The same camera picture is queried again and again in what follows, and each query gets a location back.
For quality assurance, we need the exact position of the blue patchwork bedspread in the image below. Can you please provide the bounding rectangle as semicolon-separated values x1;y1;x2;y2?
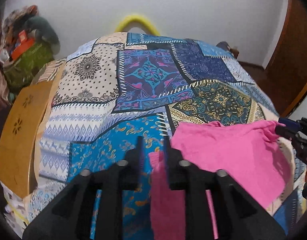
26;33;307;239

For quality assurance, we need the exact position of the yellow hoop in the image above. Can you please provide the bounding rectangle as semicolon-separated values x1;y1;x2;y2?
114;14;161;36

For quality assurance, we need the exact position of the white floral cloth pile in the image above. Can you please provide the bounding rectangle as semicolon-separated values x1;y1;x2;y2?
0;182;29;239

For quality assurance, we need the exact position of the wooden carved headboard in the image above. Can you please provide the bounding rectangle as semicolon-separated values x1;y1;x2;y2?
0;63;65;199

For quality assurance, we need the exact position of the dark green cushion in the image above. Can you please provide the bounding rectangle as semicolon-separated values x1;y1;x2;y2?
24;16;61;55

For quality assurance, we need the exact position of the orange box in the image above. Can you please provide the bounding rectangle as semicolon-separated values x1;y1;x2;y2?
11;38;35;61

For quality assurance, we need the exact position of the brown wooden door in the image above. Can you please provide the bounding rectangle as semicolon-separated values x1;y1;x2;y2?
259;0;307;116

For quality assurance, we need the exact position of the pink knit shirt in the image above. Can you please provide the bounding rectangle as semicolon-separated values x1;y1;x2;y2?
149;120;291;239

